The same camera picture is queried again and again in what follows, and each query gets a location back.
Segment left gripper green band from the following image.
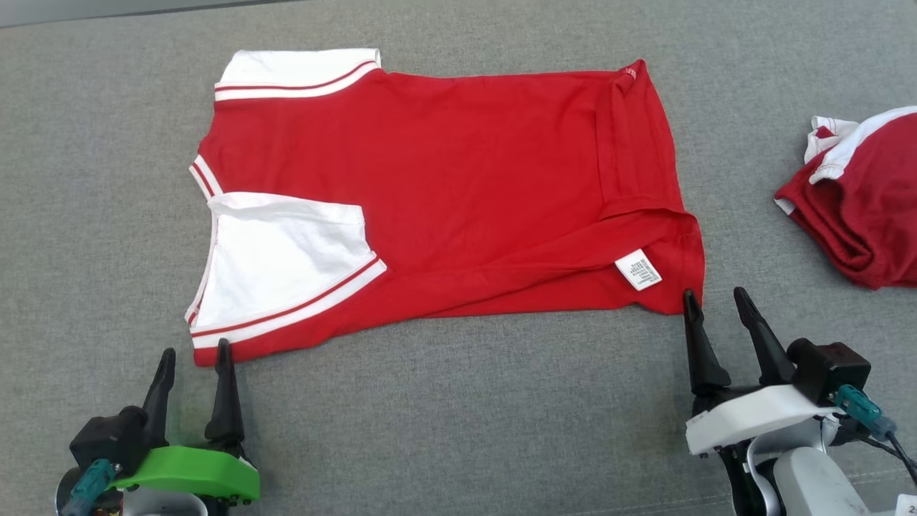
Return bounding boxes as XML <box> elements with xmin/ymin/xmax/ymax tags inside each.
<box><xmin>107</xmin><ymin>338</ymin><xmax>261</xmax><ymax>506</ymax></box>

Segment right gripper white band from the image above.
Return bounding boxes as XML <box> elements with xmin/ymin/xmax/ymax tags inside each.
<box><xmin>682</xmin><ymin>287</ymin><xmax>839</xmax><ymax>457</ymax></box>

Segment red shorts with white stripe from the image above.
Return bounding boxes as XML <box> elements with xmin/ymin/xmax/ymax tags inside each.
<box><xmin>774</xmin><ymin>106</ymin><xmax>917</xmax><ymax>290</ymax></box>

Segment red jersey with white sleeves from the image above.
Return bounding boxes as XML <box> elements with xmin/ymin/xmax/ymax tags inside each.
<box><xmin>185</xmin><ymin>48</ymin><xmax>706</xmax><ymax>368</ymax></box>

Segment grey fabric sofa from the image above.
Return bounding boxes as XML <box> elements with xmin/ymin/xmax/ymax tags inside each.
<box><xmin>0</xmin><ymin>0</ymin><xmax>917</xmax><ymax>516</ymax></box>

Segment teal connector right black cable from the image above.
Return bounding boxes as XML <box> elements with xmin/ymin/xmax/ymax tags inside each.
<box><xmin>831</xmin><ymin>385</ymin><xmax>917</xmax><ymax>481</ymax></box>

